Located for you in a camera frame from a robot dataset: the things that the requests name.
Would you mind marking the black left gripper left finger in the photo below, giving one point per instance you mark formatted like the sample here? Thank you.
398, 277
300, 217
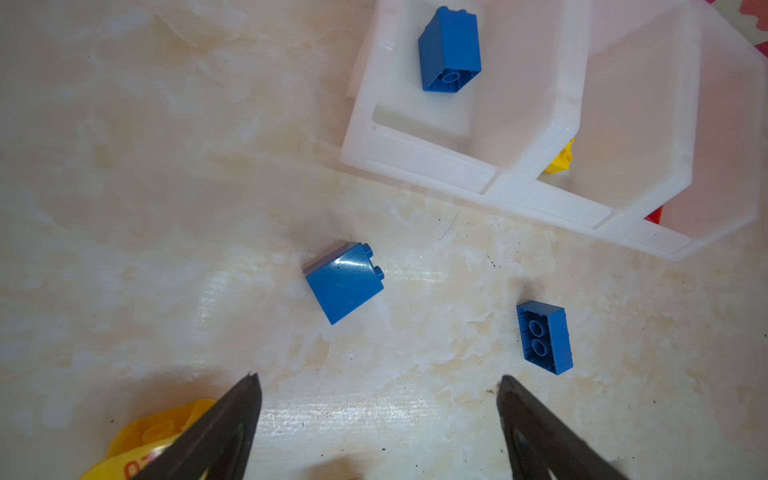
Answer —
218, 445

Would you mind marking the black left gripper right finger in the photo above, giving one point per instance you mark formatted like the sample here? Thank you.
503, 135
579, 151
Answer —
540, 445

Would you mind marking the red lego brick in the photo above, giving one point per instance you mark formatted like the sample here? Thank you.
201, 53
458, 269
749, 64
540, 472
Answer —
655, 216

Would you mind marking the yellow small lego brick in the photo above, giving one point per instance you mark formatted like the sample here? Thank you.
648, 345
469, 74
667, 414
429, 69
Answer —
562, 161

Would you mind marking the small blue lego brick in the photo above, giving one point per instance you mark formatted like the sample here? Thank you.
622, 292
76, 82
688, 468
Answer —
449, 51

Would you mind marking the yellow round lego piece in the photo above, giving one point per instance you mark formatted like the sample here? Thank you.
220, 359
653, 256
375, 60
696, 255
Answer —
145, 439

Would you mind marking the white right plastic bin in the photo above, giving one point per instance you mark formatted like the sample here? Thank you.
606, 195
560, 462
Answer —
724, 194

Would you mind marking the white plastic bin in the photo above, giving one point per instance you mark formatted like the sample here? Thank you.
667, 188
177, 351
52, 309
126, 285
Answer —
724, 194
488, 142
634, 148

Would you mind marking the white left plastic bin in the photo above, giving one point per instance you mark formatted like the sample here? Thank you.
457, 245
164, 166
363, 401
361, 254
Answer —
488, 142

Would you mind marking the white middle plastic bin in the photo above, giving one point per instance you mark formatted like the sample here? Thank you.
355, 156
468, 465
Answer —
634, 148

